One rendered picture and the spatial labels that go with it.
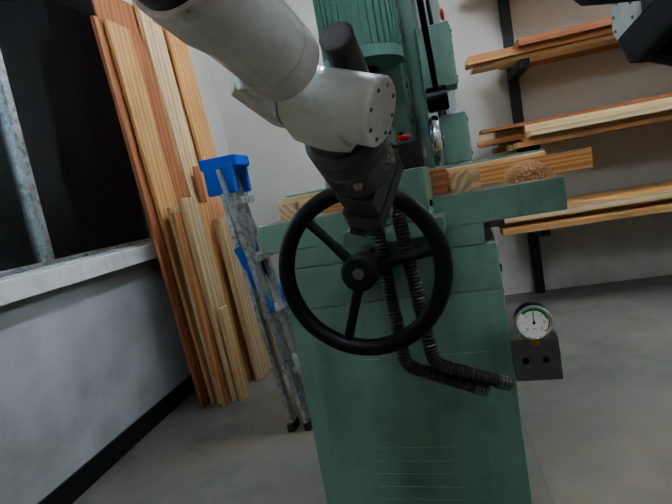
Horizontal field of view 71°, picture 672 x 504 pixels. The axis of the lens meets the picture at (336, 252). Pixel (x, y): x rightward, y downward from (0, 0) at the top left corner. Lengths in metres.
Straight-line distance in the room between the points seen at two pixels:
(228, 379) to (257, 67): 2.22
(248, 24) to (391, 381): 0.81
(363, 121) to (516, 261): 3.17
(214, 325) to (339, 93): 2.07
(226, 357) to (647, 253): 2.80
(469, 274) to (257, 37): 0.69
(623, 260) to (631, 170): 0.60
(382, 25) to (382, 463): 0.92
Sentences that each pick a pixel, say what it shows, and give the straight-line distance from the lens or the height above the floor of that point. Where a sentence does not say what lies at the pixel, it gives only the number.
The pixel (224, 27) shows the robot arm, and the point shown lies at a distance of 0.33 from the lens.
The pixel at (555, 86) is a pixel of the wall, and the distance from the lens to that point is 3.59.
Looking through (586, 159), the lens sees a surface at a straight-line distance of 1.09.
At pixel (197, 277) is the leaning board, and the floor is 0.65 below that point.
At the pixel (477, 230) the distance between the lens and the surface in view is 0.92.
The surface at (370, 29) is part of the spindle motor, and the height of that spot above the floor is 1.25.
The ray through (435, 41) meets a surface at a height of 1.26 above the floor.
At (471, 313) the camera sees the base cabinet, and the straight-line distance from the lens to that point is 0.95.
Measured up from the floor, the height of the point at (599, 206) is 0.59.
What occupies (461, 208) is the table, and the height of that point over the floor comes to 0.87.
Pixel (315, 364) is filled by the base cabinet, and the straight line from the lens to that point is 1.05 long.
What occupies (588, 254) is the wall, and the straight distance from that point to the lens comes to 3.66.
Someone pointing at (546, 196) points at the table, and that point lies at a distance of 0.92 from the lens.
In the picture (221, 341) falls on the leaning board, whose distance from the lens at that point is 2.44.
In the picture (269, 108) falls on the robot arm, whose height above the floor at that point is 1.03.
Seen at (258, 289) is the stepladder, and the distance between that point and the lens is 1.92.
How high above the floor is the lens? 0.95
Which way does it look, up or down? 7 degrees down
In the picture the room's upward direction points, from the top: 10 degrees counter-clockwise
